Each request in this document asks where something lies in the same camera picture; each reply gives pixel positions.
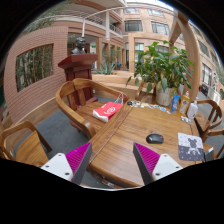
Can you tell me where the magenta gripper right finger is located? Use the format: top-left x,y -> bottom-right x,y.
133,143 -> 182,185

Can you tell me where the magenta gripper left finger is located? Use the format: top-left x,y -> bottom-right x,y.
42,142 -> 92,185

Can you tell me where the black computer mouse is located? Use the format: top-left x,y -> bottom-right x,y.
146,134 -> 164,144

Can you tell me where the grey bear mouse pad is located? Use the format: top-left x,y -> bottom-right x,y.
178,133 -> 204,161

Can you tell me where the wooden chair near left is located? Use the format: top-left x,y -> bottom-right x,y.
0,121 -> 52,167

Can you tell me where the wooden chair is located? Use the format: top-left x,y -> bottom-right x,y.
0,121 -> 52,167
194,98 -> 224,160

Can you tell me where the red white plastic bag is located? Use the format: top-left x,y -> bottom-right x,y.
93,102 -> 122,122

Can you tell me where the wooden armchair with bag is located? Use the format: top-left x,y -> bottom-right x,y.
55,78 -> 129,139

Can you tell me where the white plant pot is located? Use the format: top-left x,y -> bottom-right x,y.
156,88 -> 172,106

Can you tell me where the white spray bottle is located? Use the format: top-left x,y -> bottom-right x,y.
187,101 -> 198,119

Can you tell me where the yellow orange bottle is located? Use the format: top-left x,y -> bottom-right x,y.
179,92 -> 190,115

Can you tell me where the blue tube bottle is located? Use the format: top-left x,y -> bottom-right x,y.
170,94 -> 180,113

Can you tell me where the wooden chair right side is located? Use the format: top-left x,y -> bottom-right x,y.
194,98 -> 224,160

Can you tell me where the green potted plant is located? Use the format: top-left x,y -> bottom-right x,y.
127,41 -> 194,95

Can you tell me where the dark bust statue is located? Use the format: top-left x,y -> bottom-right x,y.
71,37 -> 85,54

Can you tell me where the wooden pillar post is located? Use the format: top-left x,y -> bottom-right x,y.
168,10 -> 201,101

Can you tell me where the dark red wooden pedestal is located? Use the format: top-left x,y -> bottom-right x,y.
58,53 -> 98,109

